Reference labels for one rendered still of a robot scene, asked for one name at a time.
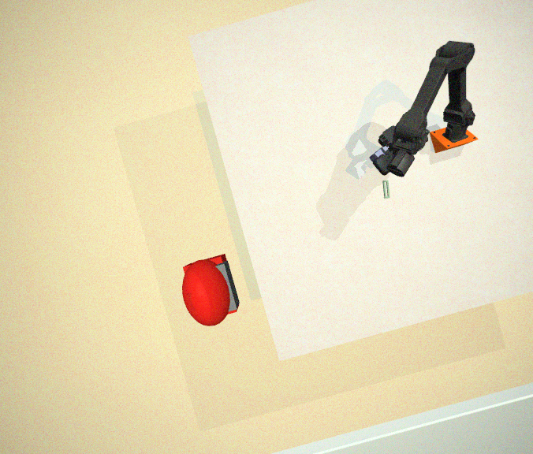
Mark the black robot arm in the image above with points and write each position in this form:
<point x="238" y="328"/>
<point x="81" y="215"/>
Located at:
<point x="452" y="59"/>

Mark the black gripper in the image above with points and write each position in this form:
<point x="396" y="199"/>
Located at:
<point x="382" y="161"/>

